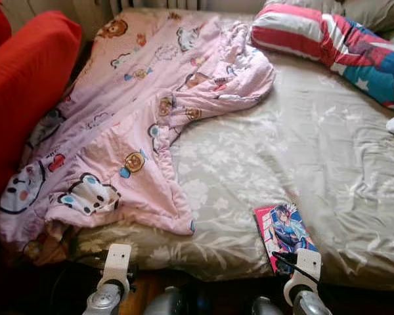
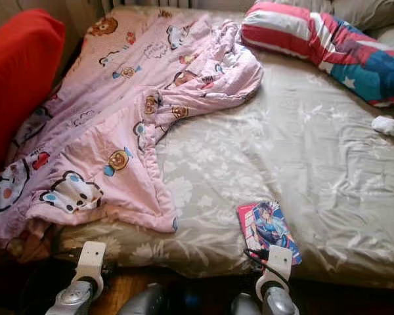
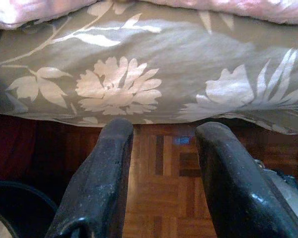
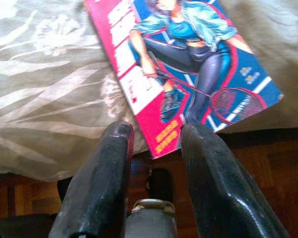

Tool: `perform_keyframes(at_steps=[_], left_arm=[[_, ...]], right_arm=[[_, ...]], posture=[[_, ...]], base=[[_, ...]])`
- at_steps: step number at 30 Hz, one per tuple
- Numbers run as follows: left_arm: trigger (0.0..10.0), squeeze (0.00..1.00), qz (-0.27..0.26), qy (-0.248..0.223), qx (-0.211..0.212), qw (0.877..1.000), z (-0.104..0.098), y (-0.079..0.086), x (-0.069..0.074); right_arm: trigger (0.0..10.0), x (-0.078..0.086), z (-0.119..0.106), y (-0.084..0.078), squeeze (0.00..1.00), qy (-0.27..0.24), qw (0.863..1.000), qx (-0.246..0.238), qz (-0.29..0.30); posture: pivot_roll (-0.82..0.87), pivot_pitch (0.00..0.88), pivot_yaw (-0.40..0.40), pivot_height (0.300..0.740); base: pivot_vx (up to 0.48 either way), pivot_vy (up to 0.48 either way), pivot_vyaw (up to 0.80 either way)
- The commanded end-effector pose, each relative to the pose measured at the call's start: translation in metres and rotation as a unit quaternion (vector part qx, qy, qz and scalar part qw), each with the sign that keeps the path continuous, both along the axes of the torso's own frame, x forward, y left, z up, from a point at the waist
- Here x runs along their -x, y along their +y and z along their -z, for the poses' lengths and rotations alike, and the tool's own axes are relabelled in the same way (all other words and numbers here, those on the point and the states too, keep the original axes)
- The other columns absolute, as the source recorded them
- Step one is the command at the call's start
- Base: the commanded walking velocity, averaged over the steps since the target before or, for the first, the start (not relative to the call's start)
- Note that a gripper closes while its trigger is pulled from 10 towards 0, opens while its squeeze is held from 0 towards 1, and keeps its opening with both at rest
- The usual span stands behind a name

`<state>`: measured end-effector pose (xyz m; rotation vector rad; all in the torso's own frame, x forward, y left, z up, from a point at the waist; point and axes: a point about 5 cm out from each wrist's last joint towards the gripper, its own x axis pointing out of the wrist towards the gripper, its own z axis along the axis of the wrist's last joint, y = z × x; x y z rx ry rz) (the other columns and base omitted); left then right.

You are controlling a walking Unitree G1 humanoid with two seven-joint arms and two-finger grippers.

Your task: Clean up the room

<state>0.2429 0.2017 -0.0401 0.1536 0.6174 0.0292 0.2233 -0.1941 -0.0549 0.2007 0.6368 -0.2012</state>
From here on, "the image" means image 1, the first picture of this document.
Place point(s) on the silver right robot leg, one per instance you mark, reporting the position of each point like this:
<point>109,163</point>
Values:
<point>266,307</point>

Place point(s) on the red sofa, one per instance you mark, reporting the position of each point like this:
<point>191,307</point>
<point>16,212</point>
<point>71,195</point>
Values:
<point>26,79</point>

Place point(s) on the silver robot leg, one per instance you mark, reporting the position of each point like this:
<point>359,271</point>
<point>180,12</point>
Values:
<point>167,303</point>
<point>266,307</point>

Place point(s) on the pink cartoon print quilt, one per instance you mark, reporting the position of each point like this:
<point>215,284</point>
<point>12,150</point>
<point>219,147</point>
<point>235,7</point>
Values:
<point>118,131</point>

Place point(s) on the grey floral bed cover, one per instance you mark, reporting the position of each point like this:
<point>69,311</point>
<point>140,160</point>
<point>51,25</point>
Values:
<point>302,151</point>

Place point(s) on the colourful comic book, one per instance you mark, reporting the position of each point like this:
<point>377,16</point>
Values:
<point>285,230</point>

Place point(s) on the silver left robot leg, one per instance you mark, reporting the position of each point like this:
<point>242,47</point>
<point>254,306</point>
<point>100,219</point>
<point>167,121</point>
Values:
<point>167,303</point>

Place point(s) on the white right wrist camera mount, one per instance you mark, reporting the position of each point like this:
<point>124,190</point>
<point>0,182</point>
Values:
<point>307,266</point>

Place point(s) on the red white blue striped pillow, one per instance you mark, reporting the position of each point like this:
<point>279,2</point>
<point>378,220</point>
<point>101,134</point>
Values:
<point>328,46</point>

